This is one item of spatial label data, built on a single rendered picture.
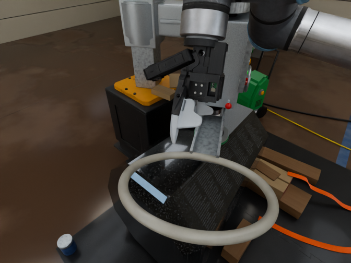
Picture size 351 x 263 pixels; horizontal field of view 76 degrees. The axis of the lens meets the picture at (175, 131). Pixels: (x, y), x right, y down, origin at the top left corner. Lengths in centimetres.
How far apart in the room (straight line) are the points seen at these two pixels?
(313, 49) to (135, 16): 140
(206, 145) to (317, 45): 63
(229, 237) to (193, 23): 44
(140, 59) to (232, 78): 103
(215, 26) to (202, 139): 69
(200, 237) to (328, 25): 50
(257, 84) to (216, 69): 244
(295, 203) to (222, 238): 168
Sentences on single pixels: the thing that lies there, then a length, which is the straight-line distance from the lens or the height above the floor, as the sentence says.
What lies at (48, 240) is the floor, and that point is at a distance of 216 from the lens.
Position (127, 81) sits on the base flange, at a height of 78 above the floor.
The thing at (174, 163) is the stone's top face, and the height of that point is 80.
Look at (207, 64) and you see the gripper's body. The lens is 46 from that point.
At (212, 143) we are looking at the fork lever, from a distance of 104.
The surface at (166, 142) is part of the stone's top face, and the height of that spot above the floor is 80.
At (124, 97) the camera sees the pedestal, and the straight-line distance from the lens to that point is 203.
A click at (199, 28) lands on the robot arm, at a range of 44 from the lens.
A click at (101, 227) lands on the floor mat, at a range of 204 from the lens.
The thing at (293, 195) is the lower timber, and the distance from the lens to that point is 224.
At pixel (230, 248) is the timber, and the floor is 13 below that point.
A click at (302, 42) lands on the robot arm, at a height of 160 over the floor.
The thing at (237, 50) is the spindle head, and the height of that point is 140.
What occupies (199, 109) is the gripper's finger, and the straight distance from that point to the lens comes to 54.
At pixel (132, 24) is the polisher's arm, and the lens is 181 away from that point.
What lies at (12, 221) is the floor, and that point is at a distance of 241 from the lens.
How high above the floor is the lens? 175
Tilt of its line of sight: 39 degrees down
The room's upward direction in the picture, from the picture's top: straight up
